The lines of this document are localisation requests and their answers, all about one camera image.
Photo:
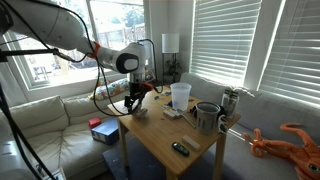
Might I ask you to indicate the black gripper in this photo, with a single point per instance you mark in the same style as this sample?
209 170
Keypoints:
136 90

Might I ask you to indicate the plain wooden block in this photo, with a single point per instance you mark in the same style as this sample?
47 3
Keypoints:
141 115
191 142
143 110
177 112
169 114

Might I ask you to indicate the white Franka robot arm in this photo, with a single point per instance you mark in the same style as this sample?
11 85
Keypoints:
50 23

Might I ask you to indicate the small dark sticker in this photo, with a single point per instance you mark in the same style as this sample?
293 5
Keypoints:
156 98

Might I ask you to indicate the floral pillow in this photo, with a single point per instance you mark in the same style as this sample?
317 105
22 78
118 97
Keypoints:
111 90

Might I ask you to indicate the light wooden table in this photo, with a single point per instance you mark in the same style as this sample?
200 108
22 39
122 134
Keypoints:
156 133

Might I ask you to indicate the blue box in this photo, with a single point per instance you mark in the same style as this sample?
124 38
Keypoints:
106 131

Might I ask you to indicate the red box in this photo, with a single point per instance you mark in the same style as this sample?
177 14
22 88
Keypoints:
94 122

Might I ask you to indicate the white plastic bucket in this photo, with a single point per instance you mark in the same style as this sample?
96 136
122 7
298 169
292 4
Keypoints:
180 96

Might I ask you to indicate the green house plant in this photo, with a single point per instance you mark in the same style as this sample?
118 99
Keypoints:
173 66

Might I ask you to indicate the dark rug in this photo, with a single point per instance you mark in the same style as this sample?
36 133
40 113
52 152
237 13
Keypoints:
143 166

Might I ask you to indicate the black remote control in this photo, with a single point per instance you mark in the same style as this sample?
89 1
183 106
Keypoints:
180 149

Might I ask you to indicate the white shade floor lamp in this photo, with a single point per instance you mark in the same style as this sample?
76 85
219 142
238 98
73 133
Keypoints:
170 43

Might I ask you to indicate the grey cup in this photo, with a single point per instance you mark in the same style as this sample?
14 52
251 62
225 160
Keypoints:
207 118

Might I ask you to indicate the large glass window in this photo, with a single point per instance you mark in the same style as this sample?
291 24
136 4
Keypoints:
113 16

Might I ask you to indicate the cream leather sofa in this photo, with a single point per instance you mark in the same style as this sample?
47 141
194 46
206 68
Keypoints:
50 140

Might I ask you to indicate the white window blind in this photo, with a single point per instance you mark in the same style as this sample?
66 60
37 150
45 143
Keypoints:
225 40
295 50

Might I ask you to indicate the grey fabric sofa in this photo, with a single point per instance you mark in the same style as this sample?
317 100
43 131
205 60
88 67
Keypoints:
266 110

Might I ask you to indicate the orange curved tool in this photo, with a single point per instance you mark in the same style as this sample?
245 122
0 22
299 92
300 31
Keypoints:
286 150

